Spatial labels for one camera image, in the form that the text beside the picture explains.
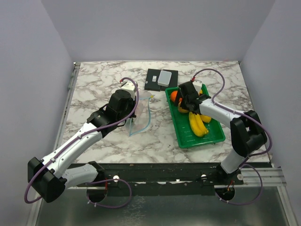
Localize yellow peach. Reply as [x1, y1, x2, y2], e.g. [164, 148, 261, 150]
[177, 102, 189, 113]

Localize yellow lemon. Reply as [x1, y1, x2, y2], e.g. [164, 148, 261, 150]
[200, 114, 212, 123]

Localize clear zip top bag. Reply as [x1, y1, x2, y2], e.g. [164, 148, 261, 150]
[125, 90, 154, 137]

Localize yellow banana bunch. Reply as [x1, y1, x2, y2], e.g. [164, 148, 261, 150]
[189, 112, 209, 137]

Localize green plastic tray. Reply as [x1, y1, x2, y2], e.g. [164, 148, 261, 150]
[165, 87, 225, 148]

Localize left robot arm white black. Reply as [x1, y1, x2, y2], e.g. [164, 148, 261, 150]
[27, 89, 139, 203]

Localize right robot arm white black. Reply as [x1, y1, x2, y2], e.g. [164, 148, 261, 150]
[174, 81, 267, 184]

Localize orange fruit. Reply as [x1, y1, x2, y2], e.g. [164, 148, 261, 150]
[170, 91, 178, 103]

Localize grey translucent small case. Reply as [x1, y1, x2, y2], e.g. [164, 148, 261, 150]
[157, 70, 172, 87]

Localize black flat box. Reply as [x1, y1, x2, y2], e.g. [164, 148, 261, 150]
[144, 69, 178, 91]

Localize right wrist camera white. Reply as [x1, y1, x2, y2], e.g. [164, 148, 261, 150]
[192, 80, 203, 93]

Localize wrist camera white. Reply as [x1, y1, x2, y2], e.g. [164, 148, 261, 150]
[121, 80, 136, 95]
[192, 80, 203, 93]

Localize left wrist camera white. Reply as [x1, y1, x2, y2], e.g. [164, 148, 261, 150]
[121, 80, 136, 95]

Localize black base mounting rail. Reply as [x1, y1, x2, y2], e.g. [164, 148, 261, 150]
[79, 163, 243, 196]

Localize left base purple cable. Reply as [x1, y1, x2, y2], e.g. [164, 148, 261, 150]
[87, 178, 132, 209]

